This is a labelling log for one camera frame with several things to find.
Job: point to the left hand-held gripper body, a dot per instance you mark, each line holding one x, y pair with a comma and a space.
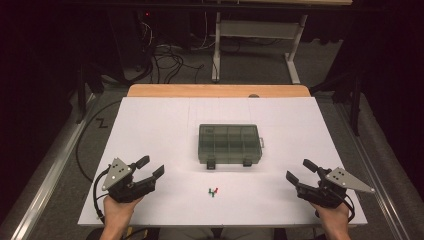
128, 190

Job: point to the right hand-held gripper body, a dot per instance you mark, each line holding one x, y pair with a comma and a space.
325, 195

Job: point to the grey compartment organizer box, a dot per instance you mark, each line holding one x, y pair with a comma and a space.
230, 143

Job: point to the person's right hand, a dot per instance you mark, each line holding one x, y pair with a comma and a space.
335, 218

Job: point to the person's left hand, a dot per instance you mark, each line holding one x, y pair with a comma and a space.
116, 213

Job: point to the white board table cover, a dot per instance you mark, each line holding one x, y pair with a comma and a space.
160, 133

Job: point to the black metal stand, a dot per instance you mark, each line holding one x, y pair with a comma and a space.
356, 100
81, 96

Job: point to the wooden table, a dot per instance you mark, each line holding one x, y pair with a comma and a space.
200, 90

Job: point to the black computer tower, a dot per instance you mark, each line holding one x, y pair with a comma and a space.
128, 36

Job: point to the aluminium floor rail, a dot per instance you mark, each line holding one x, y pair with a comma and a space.
43, 186
376, 180

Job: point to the white metal desk frame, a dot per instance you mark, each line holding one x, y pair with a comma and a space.
256, 29

